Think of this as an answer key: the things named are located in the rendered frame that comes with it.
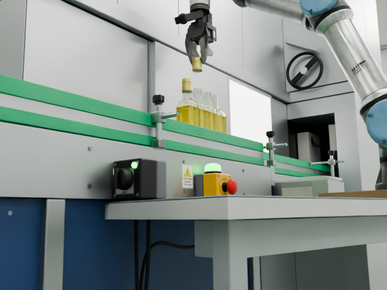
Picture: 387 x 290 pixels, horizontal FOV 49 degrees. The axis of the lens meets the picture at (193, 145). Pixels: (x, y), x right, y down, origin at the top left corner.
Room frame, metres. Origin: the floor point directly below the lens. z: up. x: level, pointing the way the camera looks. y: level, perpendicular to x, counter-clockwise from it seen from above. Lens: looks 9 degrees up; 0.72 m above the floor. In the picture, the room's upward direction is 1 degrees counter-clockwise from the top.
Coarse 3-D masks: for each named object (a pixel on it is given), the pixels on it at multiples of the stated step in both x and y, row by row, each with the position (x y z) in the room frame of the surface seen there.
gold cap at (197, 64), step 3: (192, 60) 1.38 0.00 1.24; (195, 60) 1.37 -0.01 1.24; (198, 60) 1.37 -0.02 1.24; (192, 63) 1.38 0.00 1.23; (195, 63) 1.37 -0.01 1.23; (198, 63) 1.37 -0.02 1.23; (201, 63) 1.38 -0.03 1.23; (192, 66) 1.38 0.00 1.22; (195, 66) 1.37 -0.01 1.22; (198, 66) 1.37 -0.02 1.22; (201, 66) 1.38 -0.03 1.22; (192, 69) 1.38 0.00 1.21; (195, 69) 1.37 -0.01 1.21; (198, 69) 1.37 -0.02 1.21; (201, 69) 1.38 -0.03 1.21
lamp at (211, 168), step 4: (208, 164) 1.09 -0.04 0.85; (212, 164) 1.09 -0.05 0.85; (216, 164) 1.09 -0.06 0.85; (204, 168) 1.11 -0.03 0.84; (208, 168) 1.09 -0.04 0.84; (212, 168) 1.09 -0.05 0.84; (216, 168) 1.09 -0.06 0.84; (220, 168) 1.10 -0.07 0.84; (204, 172) 1.10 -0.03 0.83; (208, 172) 1.09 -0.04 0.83; (212, 172) 1.09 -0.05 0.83; (216, 172) 1.09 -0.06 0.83; (220, 172) 1.09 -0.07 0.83
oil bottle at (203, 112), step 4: (200, 104) 1.35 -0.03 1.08; (204, 104) 1.38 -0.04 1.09; (200, 108) 1.35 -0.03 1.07; (204, 108) 1.37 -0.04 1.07; (200, 112) 1.35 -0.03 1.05; (204, 112) 1.37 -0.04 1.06; (200, 116) 1.35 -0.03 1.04; (204, 116) 1.37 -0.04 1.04; (200, 120) 1.35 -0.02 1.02; (204, 120) 1.37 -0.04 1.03; (200, 124) 1.35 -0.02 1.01; (204, 124) 1.36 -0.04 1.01; (208, 124) 1.38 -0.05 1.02; (208, 128) 1.38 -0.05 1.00
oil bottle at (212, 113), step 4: (208, 108) 1.40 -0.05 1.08; (212, 108) 1.41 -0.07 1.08; (208, 112) 1.39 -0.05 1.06; (212, 112) 1.40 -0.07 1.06; (216, 112) 1.42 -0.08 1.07; (208, 116) 1.39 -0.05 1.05; (212, 116) 1.40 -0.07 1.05; (216, 116) 1.42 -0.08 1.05; (208, 120) 1.39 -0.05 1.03; (212, 120) 1.40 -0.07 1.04; (216, 120) 1.42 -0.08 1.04; (212, 124) 1.40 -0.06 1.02; (216, 124) 1.42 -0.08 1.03; (212, 128) 1.40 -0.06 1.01; (216, 128) 1.42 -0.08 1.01
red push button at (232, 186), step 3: (231, 180) 1.06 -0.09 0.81; (234, 180) 1.07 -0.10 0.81; (228, 183) 1.06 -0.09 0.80; (231, 183) 1.06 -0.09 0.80; (234, 183) 1.07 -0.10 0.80; (225, 186) 1.08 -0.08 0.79; (228, 186) 1.06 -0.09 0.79; (231, 186) 1.06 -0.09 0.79; (234, 186) 1.07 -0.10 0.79; (225, 189) 1.08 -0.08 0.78; (228, 189) 1.06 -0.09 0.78; (231, 189) 1.06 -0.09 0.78; (234, 189) 1.07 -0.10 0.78; (231, 192) 1.06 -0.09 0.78; (234, 192) 1.07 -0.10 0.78
